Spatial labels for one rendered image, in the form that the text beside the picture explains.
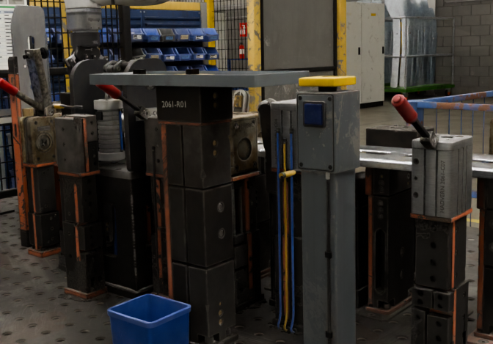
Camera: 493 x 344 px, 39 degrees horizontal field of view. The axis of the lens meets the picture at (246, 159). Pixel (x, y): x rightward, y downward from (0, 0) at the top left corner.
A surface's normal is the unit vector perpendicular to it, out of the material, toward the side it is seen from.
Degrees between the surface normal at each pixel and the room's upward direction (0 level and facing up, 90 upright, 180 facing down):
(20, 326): 0
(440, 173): 90
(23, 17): 90
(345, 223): 90
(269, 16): 91
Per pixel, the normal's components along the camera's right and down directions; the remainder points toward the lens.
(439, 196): -0.63, 0.14
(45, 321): -0.03, -0.99
